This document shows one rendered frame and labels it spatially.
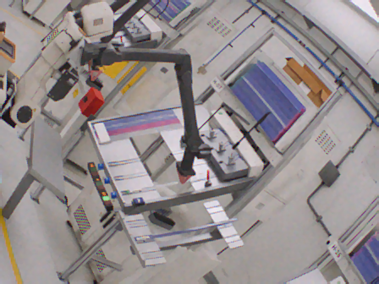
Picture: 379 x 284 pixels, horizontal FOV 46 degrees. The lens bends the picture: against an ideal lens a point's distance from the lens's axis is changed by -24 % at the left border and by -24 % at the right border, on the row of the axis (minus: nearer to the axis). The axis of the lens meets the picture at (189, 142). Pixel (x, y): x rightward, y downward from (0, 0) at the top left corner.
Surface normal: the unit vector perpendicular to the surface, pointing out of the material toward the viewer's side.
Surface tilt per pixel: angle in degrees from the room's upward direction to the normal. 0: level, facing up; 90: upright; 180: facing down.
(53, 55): 90
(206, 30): 90
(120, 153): 42
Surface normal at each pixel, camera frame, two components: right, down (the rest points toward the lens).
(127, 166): 0.11, -0.78
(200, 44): 0.40, 0.60
